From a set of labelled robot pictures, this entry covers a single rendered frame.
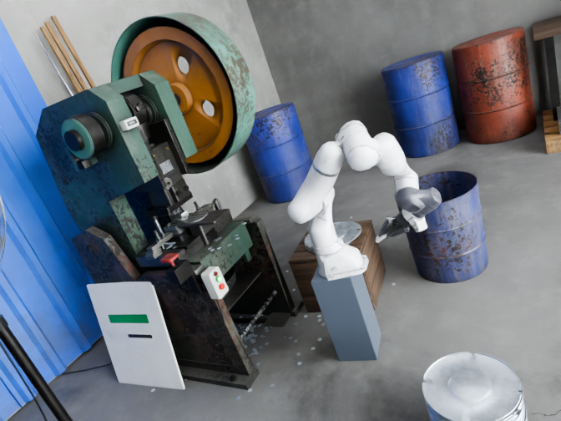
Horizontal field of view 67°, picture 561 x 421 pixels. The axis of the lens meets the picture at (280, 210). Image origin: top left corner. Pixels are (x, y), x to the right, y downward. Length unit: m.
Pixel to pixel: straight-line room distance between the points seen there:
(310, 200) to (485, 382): 0.85
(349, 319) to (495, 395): 0.68
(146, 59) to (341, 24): 2.94
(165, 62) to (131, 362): 1.63
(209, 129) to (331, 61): 2.97
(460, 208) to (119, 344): 1.93
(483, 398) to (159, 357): 1.56
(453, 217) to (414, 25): 2.92
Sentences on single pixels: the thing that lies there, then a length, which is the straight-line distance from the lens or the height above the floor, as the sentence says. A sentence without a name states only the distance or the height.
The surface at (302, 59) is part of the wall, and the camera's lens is 5.25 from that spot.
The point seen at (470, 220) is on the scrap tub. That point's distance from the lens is 2.30.
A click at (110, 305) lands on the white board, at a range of 2.50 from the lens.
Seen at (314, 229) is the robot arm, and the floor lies 0.68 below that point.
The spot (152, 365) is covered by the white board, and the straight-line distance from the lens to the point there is 2.48.
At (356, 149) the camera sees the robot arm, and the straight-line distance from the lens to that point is 1.51.
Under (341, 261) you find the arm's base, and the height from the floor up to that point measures 0.52.
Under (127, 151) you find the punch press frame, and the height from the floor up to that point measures 1.21.
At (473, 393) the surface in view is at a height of 0.25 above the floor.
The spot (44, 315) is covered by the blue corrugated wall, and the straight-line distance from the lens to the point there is 3.11.
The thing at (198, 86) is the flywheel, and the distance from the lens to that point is 2.31.
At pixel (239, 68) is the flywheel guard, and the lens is 2.18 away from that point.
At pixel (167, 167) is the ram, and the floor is 1.06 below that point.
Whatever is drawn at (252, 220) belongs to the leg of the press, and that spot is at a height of 0.63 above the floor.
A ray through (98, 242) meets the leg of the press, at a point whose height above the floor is 0.82.
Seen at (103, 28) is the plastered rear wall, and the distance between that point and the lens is 3.80.
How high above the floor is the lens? 1.39
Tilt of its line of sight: 20 degrees down
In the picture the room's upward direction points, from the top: 20 degrees counter-clockwise
